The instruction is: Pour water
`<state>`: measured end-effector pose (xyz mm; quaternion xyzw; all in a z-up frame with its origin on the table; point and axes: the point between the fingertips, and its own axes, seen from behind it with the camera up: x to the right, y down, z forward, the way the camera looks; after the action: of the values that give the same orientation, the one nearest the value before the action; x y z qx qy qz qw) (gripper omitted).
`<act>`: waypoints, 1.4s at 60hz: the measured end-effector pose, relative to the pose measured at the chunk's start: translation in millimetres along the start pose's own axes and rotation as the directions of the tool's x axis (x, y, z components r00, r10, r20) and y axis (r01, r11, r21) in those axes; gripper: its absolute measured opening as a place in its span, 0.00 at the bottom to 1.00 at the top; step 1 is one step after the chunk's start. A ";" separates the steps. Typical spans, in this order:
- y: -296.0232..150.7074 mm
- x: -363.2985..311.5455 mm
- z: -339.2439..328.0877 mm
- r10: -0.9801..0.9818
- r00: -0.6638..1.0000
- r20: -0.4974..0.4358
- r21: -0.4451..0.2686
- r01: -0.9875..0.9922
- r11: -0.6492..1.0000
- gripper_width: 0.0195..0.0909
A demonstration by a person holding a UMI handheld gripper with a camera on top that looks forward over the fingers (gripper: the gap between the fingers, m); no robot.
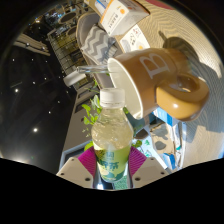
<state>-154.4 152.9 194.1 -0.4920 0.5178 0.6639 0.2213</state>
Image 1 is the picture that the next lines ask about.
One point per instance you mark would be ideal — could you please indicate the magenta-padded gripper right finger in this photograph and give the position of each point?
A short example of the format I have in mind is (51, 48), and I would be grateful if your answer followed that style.
(148, 171)

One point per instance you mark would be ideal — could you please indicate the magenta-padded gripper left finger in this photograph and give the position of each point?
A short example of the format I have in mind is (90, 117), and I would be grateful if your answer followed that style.
(76, 171)

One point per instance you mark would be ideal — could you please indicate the clear bottle with green label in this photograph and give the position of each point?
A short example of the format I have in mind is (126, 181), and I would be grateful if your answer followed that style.
(111, 140)

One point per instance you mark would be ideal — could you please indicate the blue and white card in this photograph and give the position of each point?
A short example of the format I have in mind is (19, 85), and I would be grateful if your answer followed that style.
(171, 161)

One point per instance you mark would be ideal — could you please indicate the white pen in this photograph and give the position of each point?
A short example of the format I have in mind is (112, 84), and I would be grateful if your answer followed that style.
(178, 146)

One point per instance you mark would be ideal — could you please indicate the wooden stand with leaf cutout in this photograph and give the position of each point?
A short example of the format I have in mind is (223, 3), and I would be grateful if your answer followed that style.
(163, 135)

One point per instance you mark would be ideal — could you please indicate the small light blue box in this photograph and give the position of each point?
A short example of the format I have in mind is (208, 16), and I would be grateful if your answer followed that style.
(163, 116)

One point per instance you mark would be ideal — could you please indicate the green potted plant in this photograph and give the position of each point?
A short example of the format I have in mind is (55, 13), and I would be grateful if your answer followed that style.
(89, 115)

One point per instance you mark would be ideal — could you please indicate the group of ceiling lights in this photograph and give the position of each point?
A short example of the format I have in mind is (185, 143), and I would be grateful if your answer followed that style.
(35, 130)

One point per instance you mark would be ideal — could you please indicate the white round pillar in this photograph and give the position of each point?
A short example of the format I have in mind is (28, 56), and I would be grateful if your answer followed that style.
(74, 79)

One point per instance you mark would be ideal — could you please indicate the brown ceramic mug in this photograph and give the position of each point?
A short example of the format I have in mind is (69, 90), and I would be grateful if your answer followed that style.
(150, 78)

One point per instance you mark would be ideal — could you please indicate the grey zigzag cushion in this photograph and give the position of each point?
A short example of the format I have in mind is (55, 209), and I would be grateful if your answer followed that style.
(96, 43)

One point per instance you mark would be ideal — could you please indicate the printed menu leaflet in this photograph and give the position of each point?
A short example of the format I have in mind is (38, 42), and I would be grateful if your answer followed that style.
(135, 38)

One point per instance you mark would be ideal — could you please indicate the grey upholstered sofa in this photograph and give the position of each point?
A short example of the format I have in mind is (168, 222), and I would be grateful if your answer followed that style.
(85, 26)

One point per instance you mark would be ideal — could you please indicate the group of dining chairs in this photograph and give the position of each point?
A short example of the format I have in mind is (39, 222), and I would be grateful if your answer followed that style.
(68, 17)

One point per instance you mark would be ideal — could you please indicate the white and orange box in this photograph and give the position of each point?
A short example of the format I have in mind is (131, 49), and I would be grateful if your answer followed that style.
(121, 16)

